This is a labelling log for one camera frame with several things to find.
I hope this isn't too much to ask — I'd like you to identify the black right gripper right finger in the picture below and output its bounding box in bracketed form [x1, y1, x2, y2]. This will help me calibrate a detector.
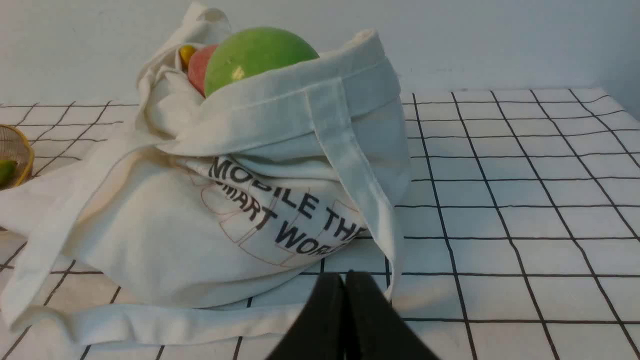
[345, 271, 438, 360]

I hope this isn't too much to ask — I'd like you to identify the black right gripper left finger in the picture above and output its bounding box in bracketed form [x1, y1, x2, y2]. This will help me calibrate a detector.
[268, 273, 346, 360]

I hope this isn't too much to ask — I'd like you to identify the green round fruit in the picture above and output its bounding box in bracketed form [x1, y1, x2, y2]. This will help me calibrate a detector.
[203, 26, 320, 97]

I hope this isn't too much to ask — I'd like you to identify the cream canvas tote bag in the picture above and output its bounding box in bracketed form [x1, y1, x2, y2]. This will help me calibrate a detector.
[1, 2, 411, 346]

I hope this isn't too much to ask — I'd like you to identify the pink peach fruit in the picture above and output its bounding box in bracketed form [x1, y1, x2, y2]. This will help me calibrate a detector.
[187, 44, 218, 96]

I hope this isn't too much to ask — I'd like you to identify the small yellow fruit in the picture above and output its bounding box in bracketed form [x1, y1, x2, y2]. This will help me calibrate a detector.
[178, 45, 198, 71]

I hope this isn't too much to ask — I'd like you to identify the white black-grid tablecloth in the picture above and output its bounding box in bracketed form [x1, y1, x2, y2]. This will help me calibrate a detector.
[0, 88, 640, 360]

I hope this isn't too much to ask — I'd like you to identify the yellow banana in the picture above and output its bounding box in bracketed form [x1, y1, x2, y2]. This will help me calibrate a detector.
[0, 159, 18, 187]

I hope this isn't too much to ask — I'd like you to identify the gold-rimmed glass bowl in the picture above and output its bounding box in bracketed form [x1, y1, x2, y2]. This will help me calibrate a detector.
[0, 124, 35, 191]

